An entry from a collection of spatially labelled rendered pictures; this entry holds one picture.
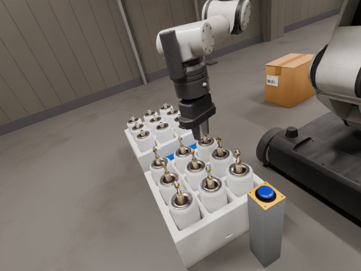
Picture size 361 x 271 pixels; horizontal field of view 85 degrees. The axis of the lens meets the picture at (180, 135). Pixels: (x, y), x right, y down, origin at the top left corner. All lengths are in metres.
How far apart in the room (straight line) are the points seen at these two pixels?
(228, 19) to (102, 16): 2.39
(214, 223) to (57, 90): 2.62
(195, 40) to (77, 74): 2.58
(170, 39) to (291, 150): 0.70
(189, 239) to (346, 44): 0.72
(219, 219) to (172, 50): 0.55
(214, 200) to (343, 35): 0.60
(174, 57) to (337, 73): 0.46
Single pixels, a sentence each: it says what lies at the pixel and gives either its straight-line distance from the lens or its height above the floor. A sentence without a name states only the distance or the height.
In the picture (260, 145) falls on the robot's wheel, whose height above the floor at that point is 0.15.
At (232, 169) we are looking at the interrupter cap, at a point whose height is 0.25.
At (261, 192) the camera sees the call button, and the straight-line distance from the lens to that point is 0.59.
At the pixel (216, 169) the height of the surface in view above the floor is 0.21.
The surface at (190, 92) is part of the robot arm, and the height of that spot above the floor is 0.61.
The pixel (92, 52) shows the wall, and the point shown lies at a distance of 2.92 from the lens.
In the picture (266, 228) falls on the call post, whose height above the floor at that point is 0.23.
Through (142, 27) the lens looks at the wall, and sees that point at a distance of 3.04.
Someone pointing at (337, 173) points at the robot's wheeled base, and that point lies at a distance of 0.89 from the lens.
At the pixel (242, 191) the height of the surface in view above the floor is 0.19.
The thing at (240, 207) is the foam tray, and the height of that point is 0.17.
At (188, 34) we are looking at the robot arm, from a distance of 0.45.
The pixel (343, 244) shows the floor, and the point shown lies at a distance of 0.95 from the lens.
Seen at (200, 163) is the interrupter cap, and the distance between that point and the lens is 0.80.
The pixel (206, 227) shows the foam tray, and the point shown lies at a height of 0.17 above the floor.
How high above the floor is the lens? 0.78
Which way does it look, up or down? 31 degrees down
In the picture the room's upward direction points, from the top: 15 degrees counter-clockwise
